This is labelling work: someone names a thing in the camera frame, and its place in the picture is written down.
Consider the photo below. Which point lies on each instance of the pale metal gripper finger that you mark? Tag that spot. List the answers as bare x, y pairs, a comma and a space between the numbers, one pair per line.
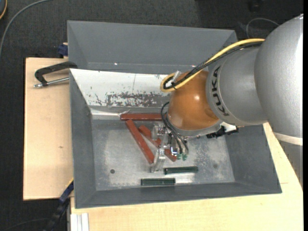
160, 156
159, 130

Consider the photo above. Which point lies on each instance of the red-brown flat block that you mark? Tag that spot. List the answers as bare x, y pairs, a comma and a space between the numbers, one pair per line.
147, 133
139, 139
142, 116

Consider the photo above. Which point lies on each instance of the dark green flat block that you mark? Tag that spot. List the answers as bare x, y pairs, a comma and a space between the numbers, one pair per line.
157, 181
181, 170

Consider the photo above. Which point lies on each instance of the grey metal bin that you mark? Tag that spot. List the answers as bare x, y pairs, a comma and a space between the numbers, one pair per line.
115, 157

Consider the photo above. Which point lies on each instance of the pale wood flat board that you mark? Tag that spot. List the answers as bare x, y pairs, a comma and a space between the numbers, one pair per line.
45, 129

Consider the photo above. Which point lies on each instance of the black cylinder on white bracket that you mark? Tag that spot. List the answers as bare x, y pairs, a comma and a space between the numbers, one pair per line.
217, 133

